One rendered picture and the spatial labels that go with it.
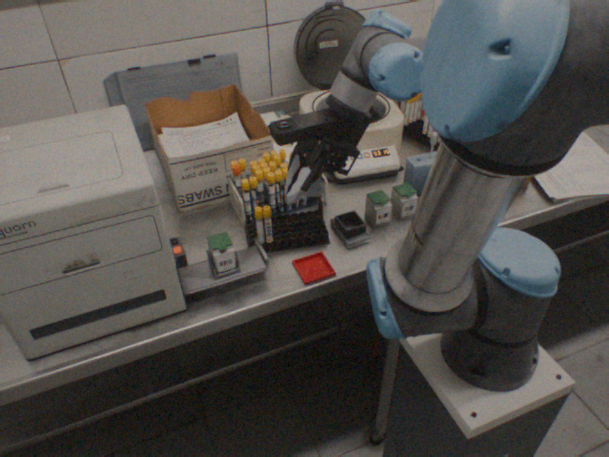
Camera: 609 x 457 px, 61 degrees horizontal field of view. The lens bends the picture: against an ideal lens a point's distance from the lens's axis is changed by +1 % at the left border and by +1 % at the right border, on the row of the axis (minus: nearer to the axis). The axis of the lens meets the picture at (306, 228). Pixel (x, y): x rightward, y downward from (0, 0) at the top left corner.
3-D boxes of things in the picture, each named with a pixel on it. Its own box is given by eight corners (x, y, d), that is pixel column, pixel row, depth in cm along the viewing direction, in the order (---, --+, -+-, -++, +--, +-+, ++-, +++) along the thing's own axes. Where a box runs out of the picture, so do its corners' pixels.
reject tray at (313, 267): (304, 285, 101) (304, 282, 101) (292, 263, 106) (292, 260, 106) (335, 275, 103) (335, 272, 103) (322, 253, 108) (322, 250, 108)
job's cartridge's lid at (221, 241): (213, 254, 94) (213, 251, 93) (207, 238, 97) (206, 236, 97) (234, 247, 95) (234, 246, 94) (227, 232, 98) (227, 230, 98)
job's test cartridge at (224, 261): (217, 277, 98) (213, 254, 94) (210, 261, 101) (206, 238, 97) (237, 271, 99) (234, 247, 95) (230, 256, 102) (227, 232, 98)
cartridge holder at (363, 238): (348, 248, 109) (348, 236, 107) (330, 223, 115) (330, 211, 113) (370, 241, 111) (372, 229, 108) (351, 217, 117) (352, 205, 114)
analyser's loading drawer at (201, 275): (165, 306, 95) (159, 286, 92) (158, 282, 100) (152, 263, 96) (269, 273, 101) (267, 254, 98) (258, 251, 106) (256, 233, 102)
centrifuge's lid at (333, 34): (294, 6, 127) (287, 1, 133) (299, 105, 141) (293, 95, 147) (377, -2, 131) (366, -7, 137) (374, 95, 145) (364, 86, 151)
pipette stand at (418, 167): (411, 206, 120) (417, 170, 113) (399, 189, 125) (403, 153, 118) (450, 197, 122) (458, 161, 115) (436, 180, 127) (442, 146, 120)
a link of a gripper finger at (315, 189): (314, 217, 97) (337, 176, 93) (288, 211, 94) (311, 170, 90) (307, 207, 99) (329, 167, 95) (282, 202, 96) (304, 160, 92)
